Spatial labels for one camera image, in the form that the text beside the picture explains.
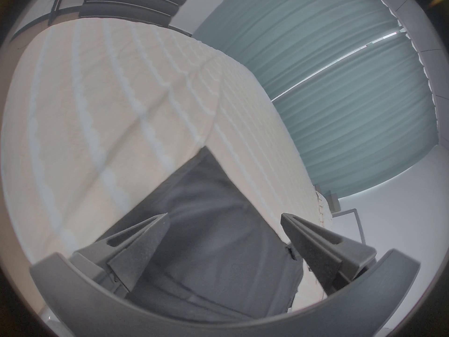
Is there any bed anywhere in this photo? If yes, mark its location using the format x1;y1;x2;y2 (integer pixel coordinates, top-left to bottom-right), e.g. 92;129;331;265
0;18;366;315

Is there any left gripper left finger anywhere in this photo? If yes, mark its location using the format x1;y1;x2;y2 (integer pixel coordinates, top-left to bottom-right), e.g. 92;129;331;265
72;213;171;292

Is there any black T-shirt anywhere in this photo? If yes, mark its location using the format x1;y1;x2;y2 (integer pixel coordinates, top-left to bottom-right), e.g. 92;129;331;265
95;146;305;320

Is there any blue-green curtain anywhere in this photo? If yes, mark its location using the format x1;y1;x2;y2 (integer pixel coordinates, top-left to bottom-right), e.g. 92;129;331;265
193;0;404;101
272;34;441;197

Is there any grey bedside table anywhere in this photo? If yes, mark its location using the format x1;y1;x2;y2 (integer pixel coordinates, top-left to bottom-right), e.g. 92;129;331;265
324;189;341;212

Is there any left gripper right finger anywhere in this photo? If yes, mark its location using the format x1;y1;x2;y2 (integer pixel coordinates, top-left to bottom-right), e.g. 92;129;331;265
281;213;378;290

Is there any white printed pillow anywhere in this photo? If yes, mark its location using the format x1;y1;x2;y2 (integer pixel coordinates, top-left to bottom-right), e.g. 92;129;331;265
313;185;333;225

